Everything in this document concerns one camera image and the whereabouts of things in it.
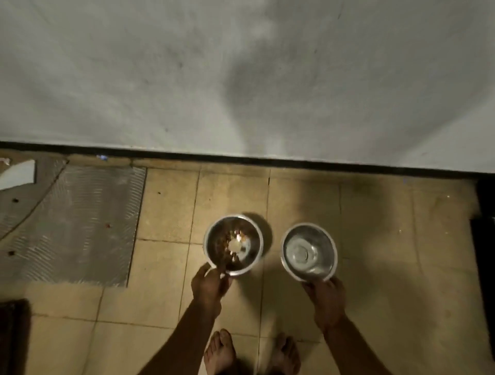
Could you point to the person's right hand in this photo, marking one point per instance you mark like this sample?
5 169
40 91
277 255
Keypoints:
328 301

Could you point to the person's left hand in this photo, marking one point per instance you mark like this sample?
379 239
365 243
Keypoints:
209 289

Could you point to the steel water bowl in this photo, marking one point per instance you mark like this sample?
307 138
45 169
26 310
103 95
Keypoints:
309 251

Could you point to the steel food bowl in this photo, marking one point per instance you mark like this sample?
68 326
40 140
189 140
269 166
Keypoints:
249 237

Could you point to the person's left forearm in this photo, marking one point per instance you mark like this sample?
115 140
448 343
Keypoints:
178 344

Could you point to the person's right forearm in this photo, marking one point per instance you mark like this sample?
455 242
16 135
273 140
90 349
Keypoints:
355 355

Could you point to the person's left foot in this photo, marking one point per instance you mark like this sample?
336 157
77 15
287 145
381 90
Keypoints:
220 351

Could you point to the person's foot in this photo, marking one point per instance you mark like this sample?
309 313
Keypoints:
284 355
220 351

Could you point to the person's right foot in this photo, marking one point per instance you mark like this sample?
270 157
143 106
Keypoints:
284 355

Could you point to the grey ridged floor mat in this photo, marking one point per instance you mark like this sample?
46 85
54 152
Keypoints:
85 232

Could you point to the black wall skirting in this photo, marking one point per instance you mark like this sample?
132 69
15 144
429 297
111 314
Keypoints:
247 158

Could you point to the black door frame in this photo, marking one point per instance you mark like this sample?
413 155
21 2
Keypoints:
483 270

